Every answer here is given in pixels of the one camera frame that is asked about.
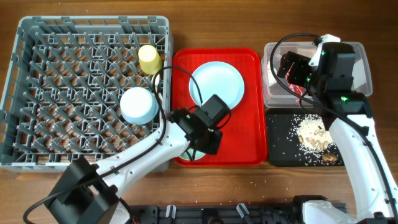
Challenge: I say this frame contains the red snack wrapper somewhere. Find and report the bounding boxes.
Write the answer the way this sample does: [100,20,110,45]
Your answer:
[285,71,304,95]

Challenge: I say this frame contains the light blue plate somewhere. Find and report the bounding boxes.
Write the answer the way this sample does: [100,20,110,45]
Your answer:
[189,61,245,109]

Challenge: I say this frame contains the small mint green bowl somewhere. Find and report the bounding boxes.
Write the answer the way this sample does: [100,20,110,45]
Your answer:
[120,87,159,124]

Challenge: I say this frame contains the rice and food scraps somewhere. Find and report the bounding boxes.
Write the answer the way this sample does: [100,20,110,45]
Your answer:
[287,114,343,166]

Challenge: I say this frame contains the white plastic spoon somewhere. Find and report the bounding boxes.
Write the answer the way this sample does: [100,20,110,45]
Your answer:
[151,75,160,91]

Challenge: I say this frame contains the yellow plastic cup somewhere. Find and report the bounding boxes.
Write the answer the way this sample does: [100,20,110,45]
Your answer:
[138,45,163,75]

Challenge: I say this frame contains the mint green food bowl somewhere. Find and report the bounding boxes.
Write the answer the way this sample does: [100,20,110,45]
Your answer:
[180,149,206,161]

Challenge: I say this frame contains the white napkin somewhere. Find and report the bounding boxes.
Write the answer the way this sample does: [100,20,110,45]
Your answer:
[267,49,282,86]

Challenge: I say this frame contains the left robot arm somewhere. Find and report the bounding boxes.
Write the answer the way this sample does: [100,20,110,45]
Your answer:
[44,95,231,223]

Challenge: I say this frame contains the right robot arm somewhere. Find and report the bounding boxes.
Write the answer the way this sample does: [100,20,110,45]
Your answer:
[271,42,397,223]

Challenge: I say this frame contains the black waste tray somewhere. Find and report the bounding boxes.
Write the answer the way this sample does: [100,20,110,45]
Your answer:
[266,108,344,167]

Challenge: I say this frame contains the grey dishwasher rack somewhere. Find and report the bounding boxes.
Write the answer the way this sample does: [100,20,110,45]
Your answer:
[1,16,173,172]

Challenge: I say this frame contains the clear plastic bin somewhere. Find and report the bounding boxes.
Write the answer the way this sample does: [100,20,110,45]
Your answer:
[261,42,373,108]

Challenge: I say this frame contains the red plastic tray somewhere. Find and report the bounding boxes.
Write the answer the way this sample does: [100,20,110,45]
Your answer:
[173,48,267,167]

